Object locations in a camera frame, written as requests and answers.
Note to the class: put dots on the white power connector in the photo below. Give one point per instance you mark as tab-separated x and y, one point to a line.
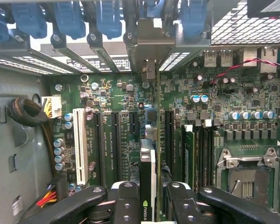
54	102

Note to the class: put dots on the long black expansion slot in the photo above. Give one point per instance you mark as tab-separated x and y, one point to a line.
170	140
100	149
116	144

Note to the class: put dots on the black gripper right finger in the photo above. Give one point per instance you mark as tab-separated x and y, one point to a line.
184	207

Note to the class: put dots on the green motherboard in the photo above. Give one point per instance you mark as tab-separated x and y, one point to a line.
177	93

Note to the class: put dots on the white expansion slot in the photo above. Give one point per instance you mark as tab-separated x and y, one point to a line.
80	144

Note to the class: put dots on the short black expansion slot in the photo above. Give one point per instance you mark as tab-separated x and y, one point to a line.
133	122

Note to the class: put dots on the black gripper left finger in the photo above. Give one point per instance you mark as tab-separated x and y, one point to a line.
127	207

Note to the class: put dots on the CPU socket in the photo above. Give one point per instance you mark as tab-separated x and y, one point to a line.
247	184

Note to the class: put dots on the black RAM slot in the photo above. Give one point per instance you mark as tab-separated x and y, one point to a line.
212	158
199	158
206	158

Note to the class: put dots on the black grey PC case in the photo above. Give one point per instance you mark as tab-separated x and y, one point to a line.
14	140

